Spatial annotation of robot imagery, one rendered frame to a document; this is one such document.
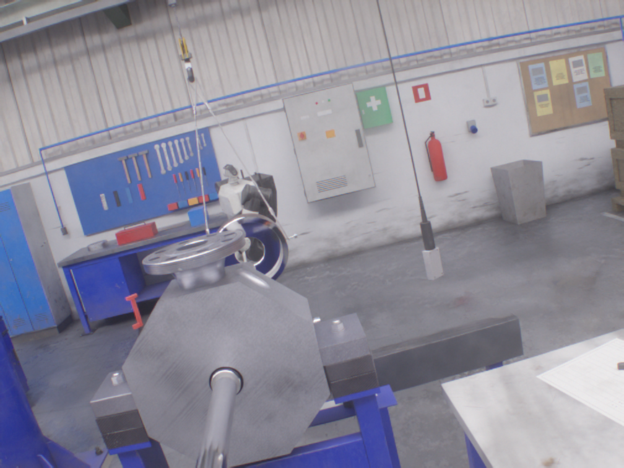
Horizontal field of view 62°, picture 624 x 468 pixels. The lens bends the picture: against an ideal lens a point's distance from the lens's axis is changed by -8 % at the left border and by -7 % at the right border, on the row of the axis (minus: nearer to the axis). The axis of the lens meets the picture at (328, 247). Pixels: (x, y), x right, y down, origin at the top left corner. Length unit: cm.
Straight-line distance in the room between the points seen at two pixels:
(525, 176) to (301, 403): 536
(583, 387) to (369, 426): 56
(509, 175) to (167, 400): 541
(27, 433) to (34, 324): 383
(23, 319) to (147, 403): 573
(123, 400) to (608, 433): 115
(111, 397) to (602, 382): 124
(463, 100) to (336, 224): 211
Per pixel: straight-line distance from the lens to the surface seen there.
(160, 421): 148
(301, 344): 136
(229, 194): 322
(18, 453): 336
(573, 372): 156
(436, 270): 233
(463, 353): 190
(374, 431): 152
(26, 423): 335
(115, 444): 155
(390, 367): 185
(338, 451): 154
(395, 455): 203
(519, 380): 155
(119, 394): 148
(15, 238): 688
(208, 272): 135
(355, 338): 138
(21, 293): 703
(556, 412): 141
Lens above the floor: 164
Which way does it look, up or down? 13 degrees down
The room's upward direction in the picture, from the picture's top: 13 degrees counter-clockwise
